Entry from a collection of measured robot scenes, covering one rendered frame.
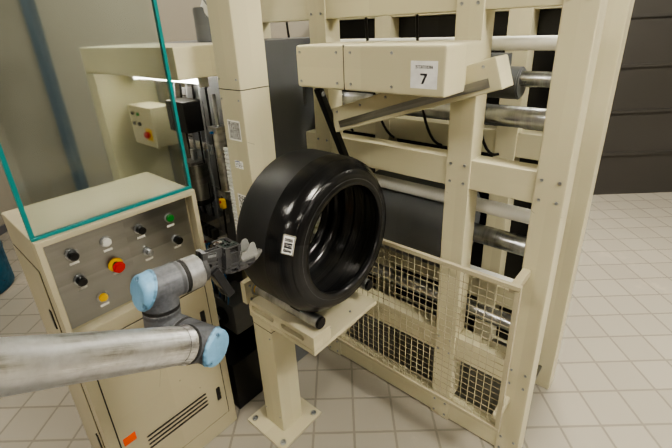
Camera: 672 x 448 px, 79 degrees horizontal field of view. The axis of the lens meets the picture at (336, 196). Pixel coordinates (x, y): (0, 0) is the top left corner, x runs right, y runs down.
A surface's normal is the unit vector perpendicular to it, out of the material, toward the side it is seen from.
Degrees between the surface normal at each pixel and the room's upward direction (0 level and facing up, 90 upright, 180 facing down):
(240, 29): 90
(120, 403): 90
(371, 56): 90
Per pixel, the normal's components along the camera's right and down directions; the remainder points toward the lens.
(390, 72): -0.65, 0.32
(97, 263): 0.76, 0.22
